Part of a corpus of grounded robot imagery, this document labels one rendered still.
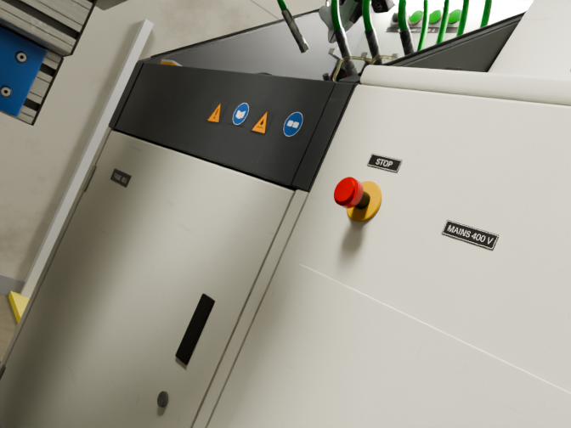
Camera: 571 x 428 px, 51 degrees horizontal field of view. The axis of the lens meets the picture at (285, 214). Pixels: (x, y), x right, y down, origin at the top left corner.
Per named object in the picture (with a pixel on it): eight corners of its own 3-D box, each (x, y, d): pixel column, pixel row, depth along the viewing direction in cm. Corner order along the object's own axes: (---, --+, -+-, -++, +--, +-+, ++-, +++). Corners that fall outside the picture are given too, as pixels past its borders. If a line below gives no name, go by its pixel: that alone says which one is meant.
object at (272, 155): (114, 128, 129) (144, 61, 130) (131, 137, 132) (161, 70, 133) (289, 185, 82) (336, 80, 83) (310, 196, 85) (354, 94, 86)
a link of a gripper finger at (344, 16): (315, 30, 118) (334, -12, 118) (335, 46, 121) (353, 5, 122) (326, 30, 115) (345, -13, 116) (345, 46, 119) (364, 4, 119)
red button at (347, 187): (319, 205, 71) (337, 165, 71) (341, 216, 74) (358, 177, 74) (350, 216, 67) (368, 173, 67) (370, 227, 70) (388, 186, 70)
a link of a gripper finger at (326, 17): (305, 30, 120) (324, -11, 120) (325, 45, 124) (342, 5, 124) (315, 30, 118) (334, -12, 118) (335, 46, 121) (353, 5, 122)
